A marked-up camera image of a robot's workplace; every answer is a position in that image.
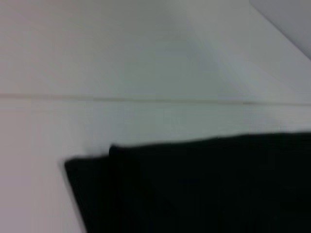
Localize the black t-shirt with FREE print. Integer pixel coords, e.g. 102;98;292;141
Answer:
63;131;311;233

